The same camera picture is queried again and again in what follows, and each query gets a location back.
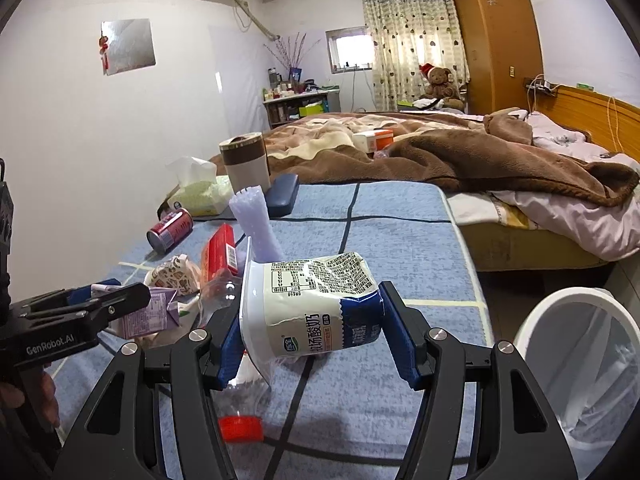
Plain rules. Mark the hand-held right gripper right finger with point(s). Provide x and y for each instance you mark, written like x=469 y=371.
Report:
x=400 y=340

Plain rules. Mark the black white clothes pile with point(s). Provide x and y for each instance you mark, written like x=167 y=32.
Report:
x=425 y=104

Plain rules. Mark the green box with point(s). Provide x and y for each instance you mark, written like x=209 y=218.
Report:
x=312 y=109

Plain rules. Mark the red knot ornament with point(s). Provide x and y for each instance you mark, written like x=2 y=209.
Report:
x=105 y=47

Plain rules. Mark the power strip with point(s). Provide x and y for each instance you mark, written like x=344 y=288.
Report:
x=542 y=87

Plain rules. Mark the brown cream patterned blanket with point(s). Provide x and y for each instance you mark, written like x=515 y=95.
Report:
x=320 y=150

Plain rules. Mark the clear bottle with red cap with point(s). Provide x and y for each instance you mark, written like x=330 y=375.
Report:
x=240 y=429

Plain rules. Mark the plain brown fleece blanket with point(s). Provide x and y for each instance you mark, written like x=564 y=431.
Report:
x=475 y=160

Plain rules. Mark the person's left hand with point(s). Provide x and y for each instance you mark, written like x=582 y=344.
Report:
x=50 y=400

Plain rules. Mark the green soft tissue pack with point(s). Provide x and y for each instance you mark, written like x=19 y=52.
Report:
x=200 y=197

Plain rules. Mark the white plastic bin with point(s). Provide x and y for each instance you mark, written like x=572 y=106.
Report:
x=530 y=320

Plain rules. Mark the red cartoon drink can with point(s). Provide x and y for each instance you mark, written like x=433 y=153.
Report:
x=172 y=227

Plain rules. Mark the wooden wardrobe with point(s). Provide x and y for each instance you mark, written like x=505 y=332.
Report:
x=500 y=35

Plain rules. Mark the dried branches in blue vase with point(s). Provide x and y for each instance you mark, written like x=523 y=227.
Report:
x=295 y=76

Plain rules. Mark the pale purple foam net sleeve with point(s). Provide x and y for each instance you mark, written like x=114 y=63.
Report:
x=252 y=220

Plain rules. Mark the printed snack wrapper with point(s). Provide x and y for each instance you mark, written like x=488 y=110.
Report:
x=172 y=272

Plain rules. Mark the brown teddy bear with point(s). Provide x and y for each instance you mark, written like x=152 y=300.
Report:
x=442 y=85

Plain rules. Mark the white blue yogurt cup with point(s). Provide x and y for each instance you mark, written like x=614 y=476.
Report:
x=310 y=310

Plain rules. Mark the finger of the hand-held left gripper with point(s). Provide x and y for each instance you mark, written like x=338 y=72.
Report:
x=82 y=295
x=125 y=302

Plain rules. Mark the heart print curtain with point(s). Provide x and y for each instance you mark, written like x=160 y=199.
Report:
x=400 y=45

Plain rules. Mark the pale pink duvet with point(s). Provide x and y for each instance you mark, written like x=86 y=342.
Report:
x=565 y=225

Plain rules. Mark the silver foil wall sheet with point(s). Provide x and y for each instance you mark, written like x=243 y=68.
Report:
x=130 y=45

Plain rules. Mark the wrapped air conditioner pipe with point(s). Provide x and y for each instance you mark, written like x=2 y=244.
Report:
x=252 y=15

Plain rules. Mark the wooden headboard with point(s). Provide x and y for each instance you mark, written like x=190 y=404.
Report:
x=590 y=110

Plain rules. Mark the dark blue glasses case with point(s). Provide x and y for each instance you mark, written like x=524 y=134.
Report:
x=282 y=195

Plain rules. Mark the small window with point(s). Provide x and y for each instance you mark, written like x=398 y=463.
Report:
x=350 y=50

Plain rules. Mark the clear plastic bin liner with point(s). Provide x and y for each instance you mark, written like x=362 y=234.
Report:
x=590 y=360

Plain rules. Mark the purple milk carton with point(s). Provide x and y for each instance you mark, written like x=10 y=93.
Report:
x=150 y=316

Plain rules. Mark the cluttered white shelf unit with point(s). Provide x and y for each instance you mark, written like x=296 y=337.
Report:
x=282 y=110

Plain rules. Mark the orange and white box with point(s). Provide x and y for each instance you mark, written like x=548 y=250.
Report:
x=375 y=140

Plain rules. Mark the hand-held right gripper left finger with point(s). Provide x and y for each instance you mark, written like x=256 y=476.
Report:
x=230 y=355

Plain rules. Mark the flat red box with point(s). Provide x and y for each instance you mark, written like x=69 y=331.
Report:
x=220 y=250

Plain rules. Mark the brown and white cup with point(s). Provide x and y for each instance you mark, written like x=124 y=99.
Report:
x=245 y=165

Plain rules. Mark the bed with yellow skirt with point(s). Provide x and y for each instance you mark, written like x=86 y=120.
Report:
x=525 y=250

